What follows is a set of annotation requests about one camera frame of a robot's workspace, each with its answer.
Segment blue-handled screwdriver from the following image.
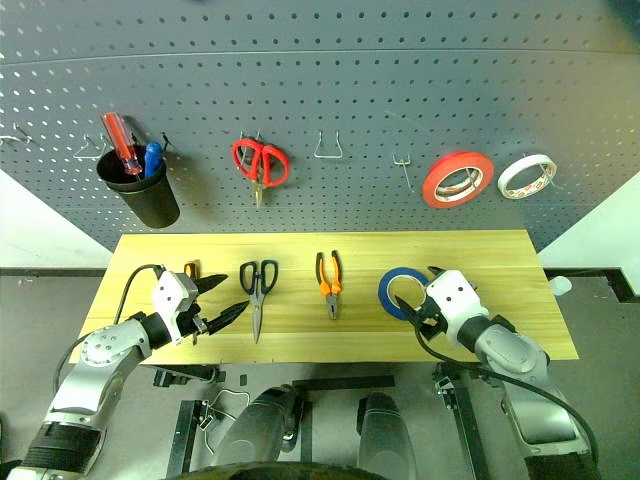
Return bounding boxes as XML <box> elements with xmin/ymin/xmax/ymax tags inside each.
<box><xmin>143</xmin><ymin>141</ymin><xmax>165</xmax><ymax>180</ymax></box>

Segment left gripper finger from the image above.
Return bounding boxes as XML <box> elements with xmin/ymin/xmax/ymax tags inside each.
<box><xmin>194</xmin><ymin>273</ymin><xmax>230</xmax><ymax>295</ymax></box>
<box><xmin>202</xmin><ymin>300</ymin><xmax>250</xmax><ymax>335</ymax></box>

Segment dark rounded shape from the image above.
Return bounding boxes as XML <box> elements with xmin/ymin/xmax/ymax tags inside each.
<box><xmin>357</xmin><ymin>392</ymin><xmax>419</xmax><ymax>480</ymax></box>
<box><xmin>214</xmin><ymin>384</ymin><xmax>306</xmax><ymax>480</ymax></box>

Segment black metal table frame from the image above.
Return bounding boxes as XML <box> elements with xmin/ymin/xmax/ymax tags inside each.
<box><xmin>152</xmin><ymin>362</ymin><xmax>494</xmax><ymax>480</ymax></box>

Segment blue tape roll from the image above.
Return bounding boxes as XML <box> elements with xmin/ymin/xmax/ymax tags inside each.
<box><xmin>377</xmin><ymin>266</ymin><xmax>432</xmax><ymax>321</ymax></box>

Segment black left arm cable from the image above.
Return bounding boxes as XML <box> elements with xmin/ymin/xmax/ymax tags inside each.
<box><xmin>52</xmin><ymin>263</ymin><xmax>166</xmax><ymax>396</ymax></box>

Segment orange-handled pliers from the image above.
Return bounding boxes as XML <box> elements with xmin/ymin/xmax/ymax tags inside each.
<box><xmin>314</xmin><ymin>250</ymin><xmax>344</xmax><ymax>321</ymax></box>

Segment red tape roll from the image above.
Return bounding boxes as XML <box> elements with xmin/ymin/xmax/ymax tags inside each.
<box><xmin>422</xmin><ymin>151</ymin><xmax>496</xmax><ymax>209</ymax></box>

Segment red-handled scissors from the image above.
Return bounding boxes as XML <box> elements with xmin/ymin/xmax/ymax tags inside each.
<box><xmin>230</xmin><ymin>138</ymin><xmax>291</xmax><ymax>209</ymax></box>

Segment silver double-prong pegboard hook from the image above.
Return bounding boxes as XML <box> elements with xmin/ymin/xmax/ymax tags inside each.
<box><xmin>392</xmin><ymin>153</ymin><xmax>415</xmax><ymax>194</ymax></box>

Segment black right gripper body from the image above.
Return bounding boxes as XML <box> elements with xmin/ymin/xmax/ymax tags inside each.
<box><xmin>413</xmin><ymin>302</ymin><xmax>450</xmax><ymax>342</ymax></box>

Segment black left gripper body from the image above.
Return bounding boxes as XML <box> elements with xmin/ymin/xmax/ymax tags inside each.
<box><xmin>175</xmin><ymin>294</ymin><xmax>210</xmax><ymax>347</ymax></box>

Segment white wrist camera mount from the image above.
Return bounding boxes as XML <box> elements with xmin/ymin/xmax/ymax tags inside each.
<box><xmin>424</xmin><ymin>269</ymin><xmax>490</xmax><ymax>347</ymax></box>
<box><xmin>151</xmin><ymin>269</ymin><xmax>200</xmax><ymax>346</ymax></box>

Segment thin loose wire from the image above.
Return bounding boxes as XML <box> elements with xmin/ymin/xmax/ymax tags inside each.
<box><xmin>202</xmin><ymin>388</ymin><xmax>251</xmax><ymax>456</ymax></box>

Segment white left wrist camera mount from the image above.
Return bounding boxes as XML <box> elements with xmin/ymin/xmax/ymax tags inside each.
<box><xmin>151</xmin><ymin>269</ymin><xmax>200</xmax><ymax>346</ymax></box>

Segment silver wire loop hook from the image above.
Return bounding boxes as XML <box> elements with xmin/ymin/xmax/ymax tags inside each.
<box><xmin>313</xmin><ymin>129</ymin><xmax>344</xmax><ymax>160</ymax></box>
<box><xmin>73</xmin><ymin>133</ymin><xmax>107</xmax><ymax>161</ymax></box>

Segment white tape roll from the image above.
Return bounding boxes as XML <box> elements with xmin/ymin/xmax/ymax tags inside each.
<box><xmin>497</xmin><ymin>153</ymin><xmax>558</xmax><ymax>200</ymax></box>

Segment dark-handled scissors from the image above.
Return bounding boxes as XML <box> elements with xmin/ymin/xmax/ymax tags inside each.
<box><xmin>238</xmin><ymin>258</ymin><xmax>280</xmax><ymax>345</ymax></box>

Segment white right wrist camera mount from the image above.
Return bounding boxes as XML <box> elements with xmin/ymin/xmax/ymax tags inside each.
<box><xmin>424</xmin><ymin>269</ymin><xmax>490</xmax><ymax>347</ymax></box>

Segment black plastic cup holder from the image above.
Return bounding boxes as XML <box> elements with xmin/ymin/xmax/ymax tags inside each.
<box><xmin>95</xmin><ymin>147</ymin><xmax>181</xmax><ymax>230</ymax></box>

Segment grey pegboard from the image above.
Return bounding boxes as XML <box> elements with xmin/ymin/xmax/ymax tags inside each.
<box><xmin>0</xmin><ymin>0</ymin><xmax>640</xmax><ymax>254</ymax></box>

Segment red clear-handled screwdriver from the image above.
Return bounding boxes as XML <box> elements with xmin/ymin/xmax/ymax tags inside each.
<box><xmin>99</xmin><ymin>112</ymin><xmax>144</xmax><ymax>176</ymax></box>

